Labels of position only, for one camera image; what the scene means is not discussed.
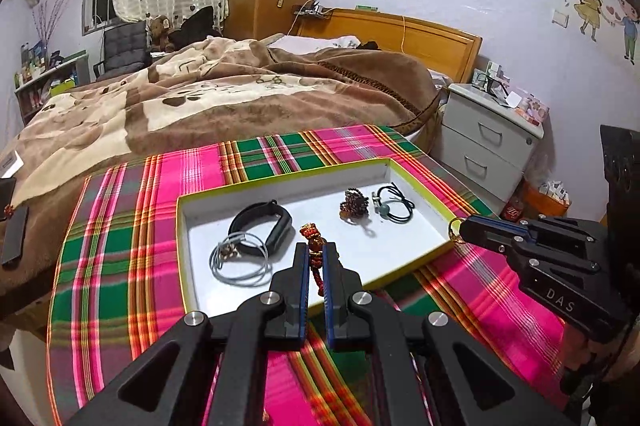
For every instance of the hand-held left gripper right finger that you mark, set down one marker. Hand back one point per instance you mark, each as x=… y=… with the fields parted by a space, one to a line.
x=327 y=293

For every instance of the power strip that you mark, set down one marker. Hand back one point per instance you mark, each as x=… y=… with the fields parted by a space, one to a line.
x=312 y=11

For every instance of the brown patterned blanket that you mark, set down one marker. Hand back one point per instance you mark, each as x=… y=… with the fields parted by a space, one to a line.
x=200 y=106

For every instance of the black phone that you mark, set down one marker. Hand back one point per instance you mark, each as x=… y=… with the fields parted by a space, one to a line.
x=7 y=201

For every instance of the orange bin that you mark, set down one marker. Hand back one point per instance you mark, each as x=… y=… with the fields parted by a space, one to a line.
x=547 y=203

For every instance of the black chair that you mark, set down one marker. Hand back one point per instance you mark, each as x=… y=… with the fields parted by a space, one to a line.
x=125 y=48

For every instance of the wooden headboard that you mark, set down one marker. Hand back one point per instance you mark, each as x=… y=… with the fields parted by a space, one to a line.
x=425 y=41

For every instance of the black glasses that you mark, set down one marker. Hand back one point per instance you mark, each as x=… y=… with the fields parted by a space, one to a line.
x=487 y=83

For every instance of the white wall outlet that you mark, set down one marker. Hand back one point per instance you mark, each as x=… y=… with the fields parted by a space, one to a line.
x=560 y=18

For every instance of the white pillow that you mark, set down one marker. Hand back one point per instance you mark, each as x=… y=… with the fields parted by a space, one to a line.
x=320 y=45

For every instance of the brown teddy bear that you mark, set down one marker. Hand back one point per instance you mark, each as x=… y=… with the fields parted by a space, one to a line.
x=160 y=33

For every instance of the black wrist band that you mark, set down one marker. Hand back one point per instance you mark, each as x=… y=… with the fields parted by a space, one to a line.
x=280 y=236

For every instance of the pink green plaid cloth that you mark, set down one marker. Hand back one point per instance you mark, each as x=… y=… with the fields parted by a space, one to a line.
x=125 y=256

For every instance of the red soda bottle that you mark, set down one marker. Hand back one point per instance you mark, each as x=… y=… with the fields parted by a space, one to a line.
x=512 y=210

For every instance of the dark cushion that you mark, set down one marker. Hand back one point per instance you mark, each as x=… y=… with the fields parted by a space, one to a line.
x=197 y=28

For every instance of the red knotted ornament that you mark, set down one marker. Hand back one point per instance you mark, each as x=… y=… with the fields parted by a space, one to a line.
x=312 y=247

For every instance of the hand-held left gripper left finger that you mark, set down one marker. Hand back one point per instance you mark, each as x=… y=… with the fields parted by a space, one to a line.
x=302 y=286

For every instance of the window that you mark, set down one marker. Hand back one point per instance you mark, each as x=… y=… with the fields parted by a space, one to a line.
x=97 y=6

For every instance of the white shelf with bottles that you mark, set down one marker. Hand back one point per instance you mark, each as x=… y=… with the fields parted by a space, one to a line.
x=45 y=81

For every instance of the yellow cardboard box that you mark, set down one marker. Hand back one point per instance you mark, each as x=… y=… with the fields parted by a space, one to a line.
x=350 y=246

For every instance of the white card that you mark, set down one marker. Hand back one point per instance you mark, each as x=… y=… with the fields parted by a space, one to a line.
x=9 y=165

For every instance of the white nightstand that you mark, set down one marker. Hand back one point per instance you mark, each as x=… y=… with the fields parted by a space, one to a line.
x=485 y=141

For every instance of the purple flower branches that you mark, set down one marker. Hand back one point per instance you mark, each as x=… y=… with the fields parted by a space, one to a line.
x=50 y=18

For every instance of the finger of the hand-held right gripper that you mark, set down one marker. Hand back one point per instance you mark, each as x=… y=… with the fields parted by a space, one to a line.
x=505 y=245
x=500 y=223

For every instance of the pink floral box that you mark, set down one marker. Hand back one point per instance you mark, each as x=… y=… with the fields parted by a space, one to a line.
x=530 y=106

